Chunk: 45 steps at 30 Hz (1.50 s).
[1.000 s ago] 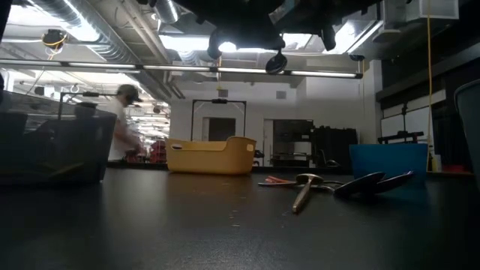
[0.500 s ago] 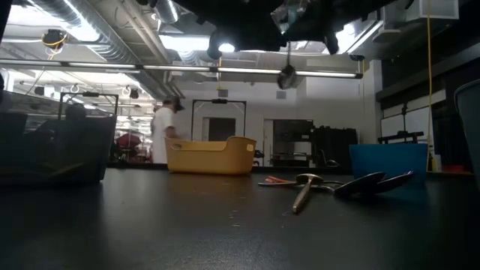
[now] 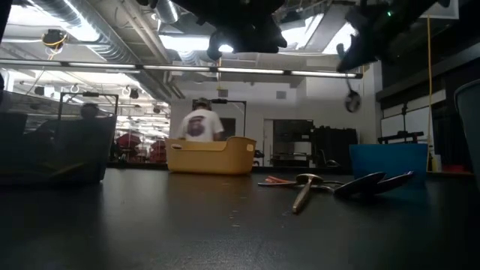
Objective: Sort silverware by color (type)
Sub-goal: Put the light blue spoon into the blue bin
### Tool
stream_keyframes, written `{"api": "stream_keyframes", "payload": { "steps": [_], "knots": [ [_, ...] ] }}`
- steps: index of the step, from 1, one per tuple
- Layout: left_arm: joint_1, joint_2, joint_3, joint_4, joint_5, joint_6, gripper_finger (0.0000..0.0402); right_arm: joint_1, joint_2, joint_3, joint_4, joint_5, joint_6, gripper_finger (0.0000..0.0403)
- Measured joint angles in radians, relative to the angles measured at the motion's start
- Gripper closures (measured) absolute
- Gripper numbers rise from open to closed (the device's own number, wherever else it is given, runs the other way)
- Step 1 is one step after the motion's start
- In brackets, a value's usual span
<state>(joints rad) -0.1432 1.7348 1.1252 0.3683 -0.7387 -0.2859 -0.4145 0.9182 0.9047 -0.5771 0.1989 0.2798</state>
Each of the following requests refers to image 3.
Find whiteboard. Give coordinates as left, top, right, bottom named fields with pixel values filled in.
left=379, top=106, right=436, bottom=146

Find yellow plastic bin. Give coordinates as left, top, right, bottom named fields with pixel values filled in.
left=165, top=136, right=258, bottom=176

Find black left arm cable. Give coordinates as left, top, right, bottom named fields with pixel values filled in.
left=206, top=28, right=227, bottom=62

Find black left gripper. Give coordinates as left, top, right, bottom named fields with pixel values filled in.
left=223, top=13, right=289, bottom=54

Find grey-blue plastic bin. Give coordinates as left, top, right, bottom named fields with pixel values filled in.
left=453, top=78, right=480, bottom=188

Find black desk stand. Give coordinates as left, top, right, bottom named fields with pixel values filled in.
left=377, top=130, right=425, bottom=146

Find gold metal spoon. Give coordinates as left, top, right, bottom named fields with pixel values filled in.
left=292, top=172, right=325, bottom=215

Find white ceiling box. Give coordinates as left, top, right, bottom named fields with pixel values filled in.
left=419, top=0, right=460, bottom=20

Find long light bar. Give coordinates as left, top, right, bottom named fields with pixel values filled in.
left=0, top=58, right=364, bottom=80

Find black tripod stand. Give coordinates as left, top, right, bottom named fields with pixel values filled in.
left=400, top=101, right=410, bottom=133

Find bright blue plastic bin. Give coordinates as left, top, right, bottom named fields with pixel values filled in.
left=348, top=142, right=430, bottom=184

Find black rig frame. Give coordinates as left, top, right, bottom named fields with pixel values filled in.
left=57, top=91, right=120, bottom=122
left=190, top=98, right=248, bottom=143

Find black shelf unit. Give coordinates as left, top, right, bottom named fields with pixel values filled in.
left=270, top=118, right=315, bottom=168

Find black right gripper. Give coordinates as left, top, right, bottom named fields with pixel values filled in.
left=336, top=0, right=440, bottom=72

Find red tool chest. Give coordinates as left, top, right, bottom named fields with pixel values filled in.
left=117, top=133, right=168, bottom=164

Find dark mesh wire basket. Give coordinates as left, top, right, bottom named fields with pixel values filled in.
left=0, top=88, right=119, bottom=185

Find black cabinet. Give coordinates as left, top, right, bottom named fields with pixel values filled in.
left=310, top=126, right=359, bottom=169

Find yellow black cable reel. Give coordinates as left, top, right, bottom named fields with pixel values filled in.
left=40, top=28, right=68, bottom=50

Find silver ventilation duct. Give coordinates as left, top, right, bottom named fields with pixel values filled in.
left=29, top=0, right=187, bottom=101

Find person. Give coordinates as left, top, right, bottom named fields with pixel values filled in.
left=175, top=97, right=226, bottom=143
left=79, top=102, right=101, bottom=120

